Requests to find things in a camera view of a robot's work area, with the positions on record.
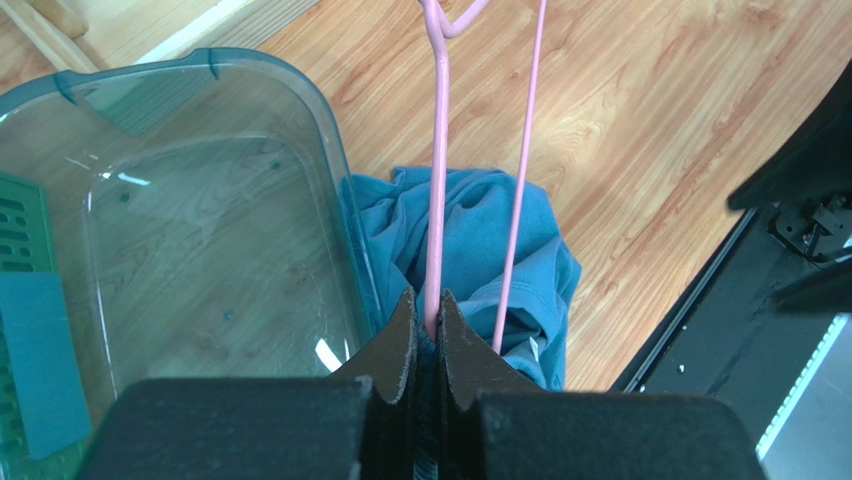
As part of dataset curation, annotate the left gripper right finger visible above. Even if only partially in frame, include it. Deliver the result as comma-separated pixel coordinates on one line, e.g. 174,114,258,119
437,290,543,412

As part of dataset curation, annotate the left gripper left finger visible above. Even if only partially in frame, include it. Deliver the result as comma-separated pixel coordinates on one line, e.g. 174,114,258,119
329,287,419,405

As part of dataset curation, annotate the blue tank top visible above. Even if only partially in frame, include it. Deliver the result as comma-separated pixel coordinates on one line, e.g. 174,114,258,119
343,167,582,391

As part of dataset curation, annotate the pink wire hanger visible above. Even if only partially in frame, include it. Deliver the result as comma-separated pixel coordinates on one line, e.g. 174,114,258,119
420,0,548,354

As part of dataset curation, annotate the clear plastic basin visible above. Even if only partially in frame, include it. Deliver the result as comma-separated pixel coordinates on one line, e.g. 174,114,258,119
1,48,382,423

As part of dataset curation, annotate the green plastic file organizer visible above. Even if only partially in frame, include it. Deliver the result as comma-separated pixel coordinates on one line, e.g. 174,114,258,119
1,173,92,479

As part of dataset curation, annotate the wooden clothes rack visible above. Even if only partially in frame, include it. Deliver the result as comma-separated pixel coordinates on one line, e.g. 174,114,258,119
1,0,316,73

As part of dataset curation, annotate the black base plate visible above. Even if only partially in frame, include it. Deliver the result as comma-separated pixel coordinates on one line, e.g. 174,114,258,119
612,206,846,442

